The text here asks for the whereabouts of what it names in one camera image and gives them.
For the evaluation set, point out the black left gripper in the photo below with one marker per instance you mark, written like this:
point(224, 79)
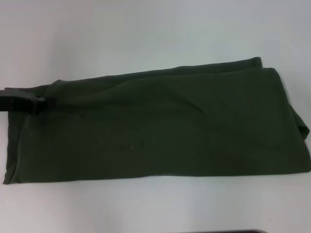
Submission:
point(14, 102)

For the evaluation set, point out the dark green FREE t-shirt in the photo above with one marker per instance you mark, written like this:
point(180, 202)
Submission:
point(158, 126)

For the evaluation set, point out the dark rounded panel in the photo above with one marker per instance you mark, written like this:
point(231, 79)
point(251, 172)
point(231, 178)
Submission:
point(243, 231)

